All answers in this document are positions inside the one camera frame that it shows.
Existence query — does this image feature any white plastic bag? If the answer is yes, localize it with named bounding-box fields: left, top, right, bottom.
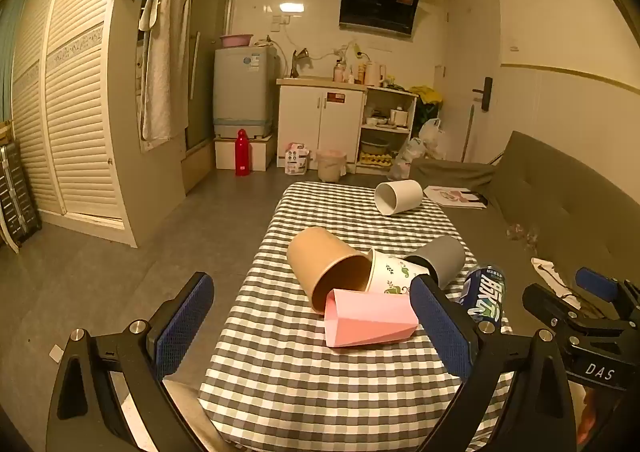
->
left=419, top=118, right=447, bottom=158

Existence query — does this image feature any grey washing machine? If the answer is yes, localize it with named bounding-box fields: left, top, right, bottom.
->
left=213, top=46, right=281, bottom=139

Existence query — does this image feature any white door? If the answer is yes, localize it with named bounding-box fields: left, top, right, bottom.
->
left=445, top=0, right=502, bottom=163

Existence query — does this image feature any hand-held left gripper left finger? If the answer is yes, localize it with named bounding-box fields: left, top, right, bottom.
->
left=46, top=271, right=216, bottom=452

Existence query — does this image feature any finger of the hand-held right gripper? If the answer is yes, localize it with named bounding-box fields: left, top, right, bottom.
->
left=574, top=267, right=640, bottom=329
left=522, top=283, right=602, bottom=334

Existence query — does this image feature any pink trash bin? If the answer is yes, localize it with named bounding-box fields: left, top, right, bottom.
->
left=315, top=149, right=347, bottom=181

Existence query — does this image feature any white louvered wardrobe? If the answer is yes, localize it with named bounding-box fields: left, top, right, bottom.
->
left=10, top=0, right=187, bottom=248

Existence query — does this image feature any pink angular cup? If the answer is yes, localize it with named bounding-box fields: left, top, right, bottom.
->
left=325, top=288, right=419, bottom=349

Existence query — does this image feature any white open shelf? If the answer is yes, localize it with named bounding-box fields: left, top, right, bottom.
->
left=356, top=86, right=419, bottom=173

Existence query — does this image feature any grey cup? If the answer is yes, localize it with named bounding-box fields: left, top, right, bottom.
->
left=404, top=235, right=467, bottom=289

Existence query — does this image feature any white sink cabinet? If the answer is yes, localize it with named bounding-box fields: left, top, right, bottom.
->
left=276, top=77, right=368, bottom=164

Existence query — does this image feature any metal faucet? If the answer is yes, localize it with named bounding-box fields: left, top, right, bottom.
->
left=291, top=48, right=312, bottom=78

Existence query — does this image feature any black range hood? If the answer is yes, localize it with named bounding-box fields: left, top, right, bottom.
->
left=339, top=0, right=422, bottom=36

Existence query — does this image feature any grey sofa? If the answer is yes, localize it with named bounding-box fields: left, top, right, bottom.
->
left=410, top=131, right=640, bottom=315

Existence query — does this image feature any red bottle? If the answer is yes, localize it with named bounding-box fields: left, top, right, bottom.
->
left=235, top=129, right=251, bottom=177

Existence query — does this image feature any white hanging towel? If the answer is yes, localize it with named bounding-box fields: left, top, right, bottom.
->
left=140, top=0, right=192, bottom=143

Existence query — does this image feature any magazine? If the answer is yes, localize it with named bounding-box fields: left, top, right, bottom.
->
left=423, top=185, right=489, bottom=210

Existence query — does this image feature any grey checkered tablecloth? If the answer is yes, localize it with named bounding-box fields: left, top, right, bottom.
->
left=199, top=181, right=516, bottom=451

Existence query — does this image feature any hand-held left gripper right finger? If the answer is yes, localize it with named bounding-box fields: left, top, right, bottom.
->
left=409, top=275, right=581, bottom=452

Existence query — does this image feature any crumpled clear wrapper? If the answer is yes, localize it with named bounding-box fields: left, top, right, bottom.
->
left=505, top=222, right=542, bottom=254

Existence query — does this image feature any blue drink can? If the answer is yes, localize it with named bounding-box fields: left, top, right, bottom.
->
left=458, top=265, right=506, bottom=334

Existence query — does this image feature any black door handle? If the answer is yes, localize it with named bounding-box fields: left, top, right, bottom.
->
left=472, top=76, right=493, bottom=112

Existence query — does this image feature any white floral paper cup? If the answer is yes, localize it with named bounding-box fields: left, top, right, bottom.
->
left=365, top=248, right=431, bottom=296

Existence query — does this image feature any broom stick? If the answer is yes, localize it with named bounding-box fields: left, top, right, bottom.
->
left=460, top=105, right=476, bottom=163

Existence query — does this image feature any white platform box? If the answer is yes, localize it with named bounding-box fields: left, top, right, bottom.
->
left=215, top=133, right=277, bottom=171

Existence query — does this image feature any white printed package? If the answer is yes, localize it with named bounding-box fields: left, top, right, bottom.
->
left=285, top=141, right=312, bottom=175

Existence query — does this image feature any clear plastic bag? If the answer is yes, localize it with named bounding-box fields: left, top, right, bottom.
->
left=389, top=137, right=426, bottom=181

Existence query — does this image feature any brown paper cup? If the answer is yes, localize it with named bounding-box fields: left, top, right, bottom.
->
left=286, top=226, right=374, bottom=316

